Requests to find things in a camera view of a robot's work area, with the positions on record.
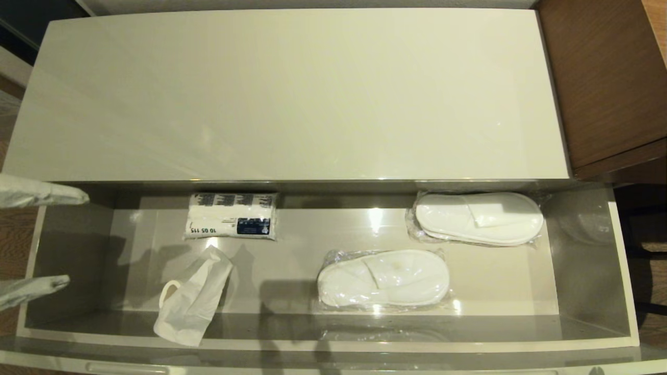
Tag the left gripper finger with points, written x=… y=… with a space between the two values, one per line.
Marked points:
x=31 y=288
x=36 y=192

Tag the white cabinet drawer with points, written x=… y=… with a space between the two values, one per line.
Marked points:
x=333 y=307

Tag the white printed plastic packet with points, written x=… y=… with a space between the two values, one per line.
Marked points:
x=232 y=215

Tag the white slippers in plastic wrap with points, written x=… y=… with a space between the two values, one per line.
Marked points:
x=383 y=279
x=479 y=217

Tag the brown wooden furniture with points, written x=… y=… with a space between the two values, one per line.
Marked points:
x=607 y=78

